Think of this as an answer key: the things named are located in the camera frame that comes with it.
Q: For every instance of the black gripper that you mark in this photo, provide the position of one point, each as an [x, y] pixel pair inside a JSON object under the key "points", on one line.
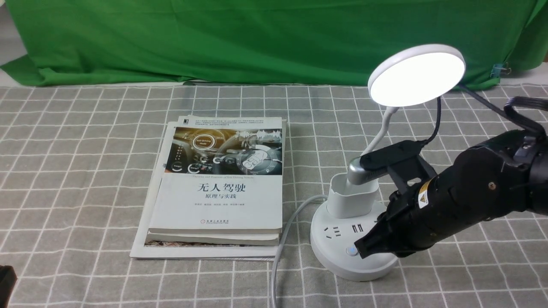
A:
{"points": [[486, 181]]}

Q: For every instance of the white desk lamp with sockets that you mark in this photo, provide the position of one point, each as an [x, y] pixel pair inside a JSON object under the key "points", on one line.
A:
{"points": [[411, 77]]}

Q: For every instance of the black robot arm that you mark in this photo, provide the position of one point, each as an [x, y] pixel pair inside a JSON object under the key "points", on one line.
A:
{"points": [[540, 179]]}

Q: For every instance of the large white bottom magazine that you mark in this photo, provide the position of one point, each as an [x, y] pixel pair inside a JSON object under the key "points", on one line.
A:
{"points": [[189, 251]]}

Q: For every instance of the white self-driving textbook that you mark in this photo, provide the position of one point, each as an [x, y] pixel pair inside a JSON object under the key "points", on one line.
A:
{"points": [[221, 175]]}

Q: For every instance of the blue binder clip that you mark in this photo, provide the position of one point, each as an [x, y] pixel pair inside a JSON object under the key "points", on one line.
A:
{"points": [[500, 70]]}

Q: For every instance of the black object at corner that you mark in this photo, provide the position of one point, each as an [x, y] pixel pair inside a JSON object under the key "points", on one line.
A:
{"points": [[8, 280]]}

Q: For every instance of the green backdrop cloth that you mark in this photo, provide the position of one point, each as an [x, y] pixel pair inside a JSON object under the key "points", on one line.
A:
{"points": [[338, 42]]}

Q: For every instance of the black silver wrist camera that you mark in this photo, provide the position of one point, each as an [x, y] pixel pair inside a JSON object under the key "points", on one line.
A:
{"points": [[401, 161]]}

